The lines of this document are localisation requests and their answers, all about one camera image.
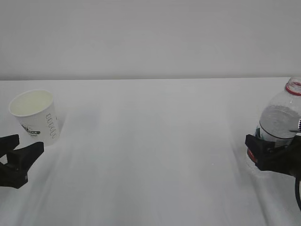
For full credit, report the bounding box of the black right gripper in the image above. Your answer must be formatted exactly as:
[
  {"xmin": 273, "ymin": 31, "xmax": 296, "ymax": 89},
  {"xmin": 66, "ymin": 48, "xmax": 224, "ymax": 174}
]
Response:
[{"xmin": 245, "ymin": 135, "xmax": 301, "ymax": 177}]

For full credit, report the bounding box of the clear water bottle red label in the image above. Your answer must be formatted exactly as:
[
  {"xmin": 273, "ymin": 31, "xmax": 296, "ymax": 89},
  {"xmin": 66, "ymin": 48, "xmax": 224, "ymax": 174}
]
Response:
[{"xmin": 246, "ymin": 77, "xmax": 301, "ymax": 175}]

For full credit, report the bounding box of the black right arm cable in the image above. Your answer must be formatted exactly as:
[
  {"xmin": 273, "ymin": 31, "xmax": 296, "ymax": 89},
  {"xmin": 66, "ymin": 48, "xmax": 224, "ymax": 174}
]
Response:
[{"xmin": 295, "ymin": 175, "xmax": 301, "ymax": 212}]

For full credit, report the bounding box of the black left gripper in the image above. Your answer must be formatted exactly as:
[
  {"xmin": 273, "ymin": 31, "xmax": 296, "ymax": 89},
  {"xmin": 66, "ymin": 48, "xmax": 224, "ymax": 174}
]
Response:
[{"xmin": 0, "ymin": 134, "xmax": 44, "ymax": 189}]

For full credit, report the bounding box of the white paper cup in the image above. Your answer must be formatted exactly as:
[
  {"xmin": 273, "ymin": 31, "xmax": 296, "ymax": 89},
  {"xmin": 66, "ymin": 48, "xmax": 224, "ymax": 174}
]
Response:
[{"xmin": 8, "ymin": 90, "xmax": 60, "ymax": 146}]

